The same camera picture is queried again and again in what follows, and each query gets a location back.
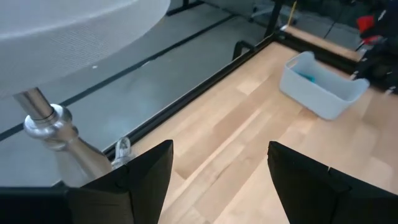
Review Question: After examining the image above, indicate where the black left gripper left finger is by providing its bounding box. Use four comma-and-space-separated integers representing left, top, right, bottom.
67, 139, 174, 224

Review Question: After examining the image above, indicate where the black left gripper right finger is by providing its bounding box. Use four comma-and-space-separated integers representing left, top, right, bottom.
267, 141, 398, 224

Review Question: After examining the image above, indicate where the teal rectangular box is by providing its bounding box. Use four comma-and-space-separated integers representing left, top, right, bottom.
297, 72, 317, 84

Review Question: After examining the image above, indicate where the white plastic bin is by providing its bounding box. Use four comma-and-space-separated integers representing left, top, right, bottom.
279, 50, 371, 121

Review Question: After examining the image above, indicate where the silver table lamp white shade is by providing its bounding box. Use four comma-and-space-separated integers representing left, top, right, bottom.
0, 0, 171, 189

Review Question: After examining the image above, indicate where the red object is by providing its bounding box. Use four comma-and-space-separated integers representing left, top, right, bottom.
356, 14, 384, 46

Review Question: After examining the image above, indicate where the grey chair base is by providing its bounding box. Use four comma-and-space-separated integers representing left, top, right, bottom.
248, 2, 275, 19

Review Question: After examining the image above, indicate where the bundled white lamp cord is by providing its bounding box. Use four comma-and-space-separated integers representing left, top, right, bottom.
111, 136, 134, 170

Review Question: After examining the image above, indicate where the yellow cable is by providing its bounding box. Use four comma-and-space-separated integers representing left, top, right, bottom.
287, 0, 298, 27

